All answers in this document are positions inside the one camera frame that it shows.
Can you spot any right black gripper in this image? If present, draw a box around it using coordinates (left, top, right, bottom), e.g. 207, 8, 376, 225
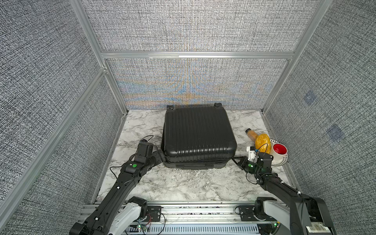
231, 155, 261, 176

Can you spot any black hard-shell suitcase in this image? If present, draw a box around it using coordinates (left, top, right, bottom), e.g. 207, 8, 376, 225
161, 103, 238, 169

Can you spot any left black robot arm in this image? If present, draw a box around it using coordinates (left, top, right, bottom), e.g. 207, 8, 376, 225
69, 145, 165, 235

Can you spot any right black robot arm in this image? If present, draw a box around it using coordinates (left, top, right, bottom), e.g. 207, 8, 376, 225
232, 152, 336, 235

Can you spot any yellow mesh sponge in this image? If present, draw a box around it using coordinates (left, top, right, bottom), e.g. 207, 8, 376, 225
255, 134, 271, 154

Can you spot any red and white cup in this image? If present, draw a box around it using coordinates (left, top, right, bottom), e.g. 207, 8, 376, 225
270, 143, 288, 165

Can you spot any white perforated plate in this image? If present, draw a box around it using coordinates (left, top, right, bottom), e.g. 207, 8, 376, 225
268, 138, 289, 167

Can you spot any brown bottle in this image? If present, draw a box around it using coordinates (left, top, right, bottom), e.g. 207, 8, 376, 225
245, 128, 259, 142

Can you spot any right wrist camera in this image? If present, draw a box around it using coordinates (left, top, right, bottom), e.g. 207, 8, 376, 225
246, 146, 257, 162

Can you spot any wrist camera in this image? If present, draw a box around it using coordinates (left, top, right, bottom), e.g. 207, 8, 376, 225
137, 139, 154, 157
246, 146, 257, 162

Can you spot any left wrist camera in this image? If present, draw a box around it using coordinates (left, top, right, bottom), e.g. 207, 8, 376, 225
137, 139, 154, 157

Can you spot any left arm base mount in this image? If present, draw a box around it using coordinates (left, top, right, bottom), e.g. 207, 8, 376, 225
137, 206, 162, 223

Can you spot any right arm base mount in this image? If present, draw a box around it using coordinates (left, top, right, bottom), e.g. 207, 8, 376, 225
235, 205, 277, 222

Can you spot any aluminium front rail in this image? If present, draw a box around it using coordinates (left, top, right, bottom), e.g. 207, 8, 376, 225
77, 201, 324, 226

